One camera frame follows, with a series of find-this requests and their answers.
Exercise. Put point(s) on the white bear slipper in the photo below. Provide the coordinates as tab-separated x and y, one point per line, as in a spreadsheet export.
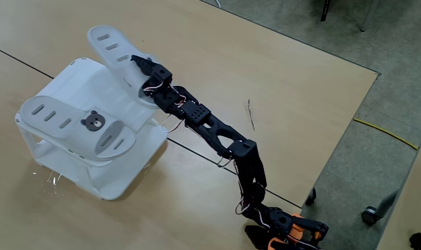
113	57
75	140

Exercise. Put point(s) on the white plastic shelf box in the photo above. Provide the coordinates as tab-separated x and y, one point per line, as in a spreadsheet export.
75	87

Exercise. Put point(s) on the black caster wheel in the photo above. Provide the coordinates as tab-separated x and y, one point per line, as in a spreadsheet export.
311	197

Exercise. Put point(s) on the black chair leg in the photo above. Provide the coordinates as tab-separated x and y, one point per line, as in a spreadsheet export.
325	10

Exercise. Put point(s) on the grey chair leg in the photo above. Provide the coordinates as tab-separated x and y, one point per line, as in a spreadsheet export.
367	15

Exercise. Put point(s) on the grey caster wheel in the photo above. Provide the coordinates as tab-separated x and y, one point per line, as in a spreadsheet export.
369	215

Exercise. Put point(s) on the black floor object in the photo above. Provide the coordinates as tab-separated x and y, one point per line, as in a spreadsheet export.
419	242

